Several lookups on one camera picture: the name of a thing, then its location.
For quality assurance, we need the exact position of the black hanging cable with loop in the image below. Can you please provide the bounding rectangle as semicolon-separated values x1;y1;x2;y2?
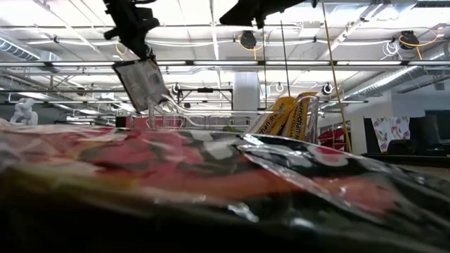
279;20;291;98

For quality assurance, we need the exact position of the red shelf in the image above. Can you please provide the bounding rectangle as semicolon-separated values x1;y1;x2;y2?
318;128;347;153

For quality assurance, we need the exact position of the yellow creamy chicken ramen pack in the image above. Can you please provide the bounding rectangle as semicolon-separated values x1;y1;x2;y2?
253;96;297;137
282;91;317;141

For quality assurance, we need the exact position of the floral cloth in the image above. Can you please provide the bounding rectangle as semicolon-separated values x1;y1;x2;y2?
371;116;411;153

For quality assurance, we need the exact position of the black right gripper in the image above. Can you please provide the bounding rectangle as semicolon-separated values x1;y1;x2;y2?
220;0;293;30

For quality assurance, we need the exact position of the silver air duct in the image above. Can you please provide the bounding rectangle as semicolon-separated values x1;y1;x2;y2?
342;65;450;101

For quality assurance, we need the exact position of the black office chair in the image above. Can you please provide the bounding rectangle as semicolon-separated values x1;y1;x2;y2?
386;110;450;156

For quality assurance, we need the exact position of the black ceiling cable reel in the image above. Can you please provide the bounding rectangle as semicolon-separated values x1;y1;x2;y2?
399;30;420;50
238;30;257;50

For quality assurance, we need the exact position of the black frame workstation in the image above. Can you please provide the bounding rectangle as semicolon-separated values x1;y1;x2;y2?
176;87;235;110

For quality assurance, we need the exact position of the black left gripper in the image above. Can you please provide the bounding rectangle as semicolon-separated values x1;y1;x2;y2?
103;0;161;61

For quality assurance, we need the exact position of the thin black hanging cable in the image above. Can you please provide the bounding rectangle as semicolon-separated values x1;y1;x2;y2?
262;27;267;110

